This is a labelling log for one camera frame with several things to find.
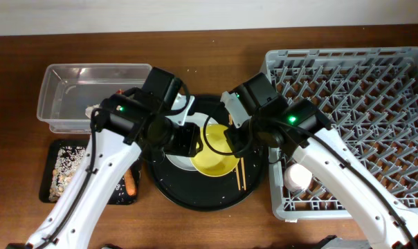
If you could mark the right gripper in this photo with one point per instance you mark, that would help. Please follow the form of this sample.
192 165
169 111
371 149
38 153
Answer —
241 146

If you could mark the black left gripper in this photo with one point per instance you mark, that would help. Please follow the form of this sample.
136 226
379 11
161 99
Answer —
189 146

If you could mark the white tissue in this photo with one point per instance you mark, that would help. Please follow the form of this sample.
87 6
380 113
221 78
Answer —
89 110

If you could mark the pink plastic cup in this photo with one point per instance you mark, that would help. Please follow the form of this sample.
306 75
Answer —
297 178

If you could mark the orange carrot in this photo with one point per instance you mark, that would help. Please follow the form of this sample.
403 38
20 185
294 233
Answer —
130 183

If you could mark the yellow bowl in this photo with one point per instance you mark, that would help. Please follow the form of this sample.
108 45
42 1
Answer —
207 161

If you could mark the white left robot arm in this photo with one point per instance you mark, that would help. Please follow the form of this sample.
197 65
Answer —
73 218

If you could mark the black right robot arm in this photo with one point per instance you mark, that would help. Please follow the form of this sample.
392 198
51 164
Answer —
385 221

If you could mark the grey dishwasher rack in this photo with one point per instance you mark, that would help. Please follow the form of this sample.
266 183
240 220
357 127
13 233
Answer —
371 97

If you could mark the wooden chopstick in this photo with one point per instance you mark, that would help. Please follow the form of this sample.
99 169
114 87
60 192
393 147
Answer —
243 178
238 178

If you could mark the grey plate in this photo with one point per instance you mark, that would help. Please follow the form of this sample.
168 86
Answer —
183 162

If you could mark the clear plastic bin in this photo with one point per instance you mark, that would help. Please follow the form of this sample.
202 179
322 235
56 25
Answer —
68 89

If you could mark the rice and food scraps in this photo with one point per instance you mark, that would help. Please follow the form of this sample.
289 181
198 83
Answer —
67 161

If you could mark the black rectangular tray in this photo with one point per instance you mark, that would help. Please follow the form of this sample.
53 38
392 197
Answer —
119 195

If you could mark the round black tray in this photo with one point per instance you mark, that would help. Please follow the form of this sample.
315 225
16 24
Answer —
195 191

